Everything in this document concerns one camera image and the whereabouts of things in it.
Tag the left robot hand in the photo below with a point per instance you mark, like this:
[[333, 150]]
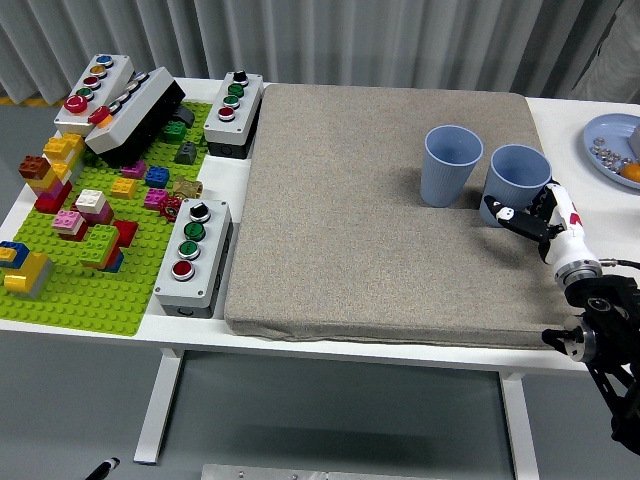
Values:
[[105, 469]]

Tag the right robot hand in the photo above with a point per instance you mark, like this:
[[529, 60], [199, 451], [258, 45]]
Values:
[[567, 245]]

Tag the blue ribbed plastic cup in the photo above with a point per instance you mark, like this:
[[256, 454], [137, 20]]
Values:
[[442, 185], [517, 180]]

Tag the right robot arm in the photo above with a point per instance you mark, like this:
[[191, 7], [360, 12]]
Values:
[[610, 320]]

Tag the white table leg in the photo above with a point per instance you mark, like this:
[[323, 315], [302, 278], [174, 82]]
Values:
[[155, 410], [520, 430]]

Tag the orange fruit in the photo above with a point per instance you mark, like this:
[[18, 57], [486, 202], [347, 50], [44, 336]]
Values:
[[632, 172]]

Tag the blue plate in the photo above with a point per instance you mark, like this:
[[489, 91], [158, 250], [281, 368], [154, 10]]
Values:
[[607, 127]]

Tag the green brick baseplate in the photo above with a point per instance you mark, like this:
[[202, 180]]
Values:
[[100, 300]]

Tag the person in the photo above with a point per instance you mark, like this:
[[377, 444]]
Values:
[[617, 60]]

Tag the blue yellow grey brick stack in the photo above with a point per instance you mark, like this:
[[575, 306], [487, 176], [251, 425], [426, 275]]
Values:
[[30, 272]]

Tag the grey-brown fabric mat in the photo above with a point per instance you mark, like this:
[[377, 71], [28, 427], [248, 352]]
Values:
[[350, 225]]

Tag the green orange brick stack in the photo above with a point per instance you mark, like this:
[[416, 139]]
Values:
[[100, 245]]

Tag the red toy brick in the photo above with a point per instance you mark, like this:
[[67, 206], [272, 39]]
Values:
[[127, 232]]

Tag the grey four-button control box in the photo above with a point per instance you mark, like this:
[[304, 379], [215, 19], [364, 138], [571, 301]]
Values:
[[247, 110], [212, 250]]

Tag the pink-topped brick stack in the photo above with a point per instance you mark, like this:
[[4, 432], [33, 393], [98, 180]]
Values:
[[70, 222]]

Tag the white-topped magenta brick stack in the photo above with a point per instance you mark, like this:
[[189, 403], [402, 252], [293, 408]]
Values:
[[92, 202]]

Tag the magenta toy brick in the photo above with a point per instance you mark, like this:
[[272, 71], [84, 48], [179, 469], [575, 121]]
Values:
[[155, 199], [134, 170]]

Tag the yellow toy brick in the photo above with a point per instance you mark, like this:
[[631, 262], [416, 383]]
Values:
[[123, 188]]

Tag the brown yellow red brick tower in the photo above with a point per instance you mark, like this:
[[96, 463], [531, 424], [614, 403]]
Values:
[[50, 192]]

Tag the blue toy brick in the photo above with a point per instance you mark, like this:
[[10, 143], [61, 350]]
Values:
[[157, 177]]

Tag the grey pleated curtain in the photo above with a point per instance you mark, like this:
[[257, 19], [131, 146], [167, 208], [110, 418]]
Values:
[[350, 40]]

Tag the dark grey slope brick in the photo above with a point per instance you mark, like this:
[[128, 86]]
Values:
[[186, 154]]

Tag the green toy brick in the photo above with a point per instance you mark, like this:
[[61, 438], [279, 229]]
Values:
[[174, 132]]

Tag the long grey button control box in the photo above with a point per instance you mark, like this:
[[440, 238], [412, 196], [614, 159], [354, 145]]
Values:
[[135, 115]]

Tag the black curved toy piece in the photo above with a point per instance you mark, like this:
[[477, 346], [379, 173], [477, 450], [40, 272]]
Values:
[[184, 116]]

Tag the grey five-button control box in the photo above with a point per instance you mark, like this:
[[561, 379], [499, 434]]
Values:
[[112, 80]]

